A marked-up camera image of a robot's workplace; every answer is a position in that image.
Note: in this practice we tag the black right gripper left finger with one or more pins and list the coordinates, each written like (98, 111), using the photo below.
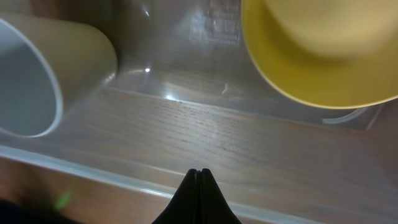
(182, 209)

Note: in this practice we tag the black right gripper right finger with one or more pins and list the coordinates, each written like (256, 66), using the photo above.
(213, 207)

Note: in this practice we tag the grey plastic cup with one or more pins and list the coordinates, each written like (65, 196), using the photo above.
(49, 66)

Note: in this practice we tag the yellow plastic bowl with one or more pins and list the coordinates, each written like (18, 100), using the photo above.
(333, 54)

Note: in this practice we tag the clear plastic container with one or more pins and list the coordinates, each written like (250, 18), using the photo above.
(187, 96)

